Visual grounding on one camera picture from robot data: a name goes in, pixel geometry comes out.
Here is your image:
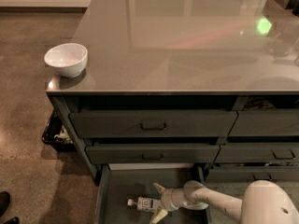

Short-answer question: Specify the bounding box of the black shoe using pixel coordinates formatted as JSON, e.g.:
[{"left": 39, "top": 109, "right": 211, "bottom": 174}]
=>
[
  {"left": 4, "top": 217, "right": 20, "bottom": 224},
  {"left": 0, "top": 191, "right": 10, "bottom": 217}
]

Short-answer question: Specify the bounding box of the middle left drawer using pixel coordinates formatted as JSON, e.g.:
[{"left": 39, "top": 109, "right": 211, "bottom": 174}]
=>
[{"left": 86, "top": 143, "right": 219, "bottom": 164}]

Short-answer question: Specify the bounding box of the dark grey drawer cabinet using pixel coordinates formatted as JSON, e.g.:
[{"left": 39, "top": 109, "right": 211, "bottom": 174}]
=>
[{"left": 47, "top": 0, "right": 299, "bottom": 177}]

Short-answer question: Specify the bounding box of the black bin beside cabinet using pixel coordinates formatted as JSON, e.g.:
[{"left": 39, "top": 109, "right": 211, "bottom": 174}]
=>
[{"left": 41, "top": 111, "right": 76, "bottom": 152}]

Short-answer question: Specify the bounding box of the top left drawer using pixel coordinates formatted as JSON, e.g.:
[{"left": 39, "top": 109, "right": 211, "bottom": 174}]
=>
[{"left": 69, "top": 110, "right": 237, "bottom": 138}]

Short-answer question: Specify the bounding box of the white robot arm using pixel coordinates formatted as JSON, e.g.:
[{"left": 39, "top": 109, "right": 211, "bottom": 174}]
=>
[{"left": 149, "top": 180, "right": 299, "bottom": 224}]

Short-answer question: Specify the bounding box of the bottom right drawer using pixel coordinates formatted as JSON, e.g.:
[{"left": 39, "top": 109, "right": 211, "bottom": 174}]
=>
[{"left": 206, "top": 166, "right": 299, "bottom": 182}]

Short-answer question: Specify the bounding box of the open bottom left drawer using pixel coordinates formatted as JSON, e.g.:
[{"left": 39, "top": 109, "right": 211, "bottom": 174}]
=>
[{"left": 93, "top": 165, "right": 204, "bottom": 224}]

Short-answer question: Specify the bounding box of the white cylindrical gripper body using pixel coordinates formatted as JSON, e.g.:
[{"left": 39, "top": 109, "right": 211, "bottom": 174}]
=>
[{"left": 161, "top": 189, "right": 180, "bottom": 211}]

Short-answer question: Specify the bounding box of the top right drawer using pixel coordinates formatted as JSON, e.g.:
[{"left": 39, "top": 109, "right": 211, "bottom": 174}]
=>
[{"left": 230, "top": 109, "right": 299, "bottom": 137}]

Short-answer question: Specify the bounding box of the white ceramic bowl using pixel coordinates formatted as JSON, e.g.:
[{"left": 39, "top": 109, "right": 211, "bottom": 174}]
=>
[{"left": 44, "top": 43, "right": 88, "bottom": 77}]

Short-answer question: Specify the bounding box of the middle right drawer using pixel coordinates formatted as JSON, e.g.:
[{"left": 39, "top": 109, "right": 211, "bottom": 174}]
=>
[{"left": 215, "top": 143, "right": 299, "bottom": 163}]

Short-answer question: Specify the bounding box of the clear plastic water bottle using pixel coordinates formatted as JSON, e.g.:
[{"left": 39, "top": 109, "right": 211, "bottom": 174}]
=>
[{"left": 127, "top": 197, "right": 161, "bottom": 213}]

